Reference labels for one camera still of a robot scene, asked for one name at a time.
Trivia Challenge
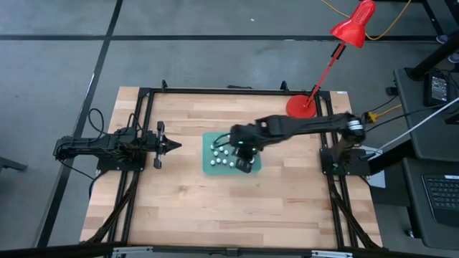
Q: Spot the yellow extension plug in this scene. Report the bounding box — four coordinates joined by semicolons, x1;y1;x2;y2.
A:
362;103;403;123

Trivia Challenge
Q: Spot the black side desk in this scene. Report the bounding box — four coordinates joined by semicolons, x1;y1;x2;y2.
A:
393;66;459;252

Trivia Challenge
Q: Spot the yellow cable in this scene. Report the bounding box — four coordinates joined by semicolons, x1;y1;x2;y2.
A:
320;0;413;41

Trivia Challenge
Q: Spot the red desk lamp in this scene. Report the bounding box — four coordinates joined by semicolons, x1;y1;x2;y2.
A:
285;0;377;120

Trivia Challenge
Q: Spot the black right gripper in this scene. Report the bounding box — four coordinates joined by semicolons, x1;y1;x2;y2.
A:
232;143;259;175

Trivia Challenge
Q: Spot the black overhead mount bar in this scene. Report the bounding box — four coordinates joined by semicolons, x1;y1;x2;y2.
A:
0;242;459;258

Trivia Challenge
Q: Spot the black keyboard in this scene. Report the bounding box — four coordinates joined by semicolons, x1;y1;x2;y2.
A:
421;173;459;227

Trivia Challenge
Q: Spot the green translucent plastic bin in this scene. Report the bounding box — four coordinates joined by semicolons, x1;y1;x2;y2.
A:
202;131;262;176

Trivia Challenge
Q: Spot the black aluminium table frame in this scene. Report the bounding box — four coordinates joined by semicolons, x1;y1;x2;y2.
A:
80;79;384;252

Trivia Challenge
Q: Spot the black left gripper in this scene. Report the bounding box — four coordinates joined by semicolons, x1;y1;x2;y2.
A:
143;120;183;170

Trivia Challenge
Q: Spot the black stand leg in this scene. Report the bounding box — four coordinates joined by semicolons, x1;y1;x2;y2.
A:
404;37;459;82

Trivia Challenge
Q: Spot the white cable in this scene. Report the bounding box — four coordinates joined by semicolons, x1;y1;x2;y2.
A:
369;96;459;156

